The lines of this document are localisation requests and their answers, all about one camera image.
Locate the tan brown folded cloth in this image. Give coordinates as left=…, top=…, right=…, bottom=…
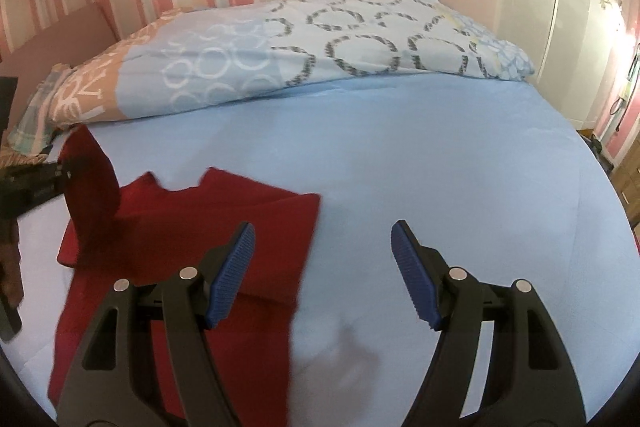
left=0, top=143, right=51, bottom=169

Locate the red knitted sweater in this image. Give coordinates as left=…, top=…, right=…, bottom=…
left=48, top=127, right=320, bottom=426

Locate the plaid pillow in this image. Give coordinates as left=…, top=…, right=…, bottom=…
left=8, top=64, right=73, bottom=156

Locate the person's left hand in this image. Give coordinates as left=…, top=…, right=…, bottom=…
left=0, top=220, right=24, bottom=309

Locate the pink bed headboard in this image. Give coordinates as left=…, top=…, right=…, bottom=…
left=1, top=3, right=117, bottom=130

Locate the blue orange patterned duvet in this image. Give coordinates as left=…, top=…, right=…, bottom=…
left=49, top=0, right=534, bottom=127

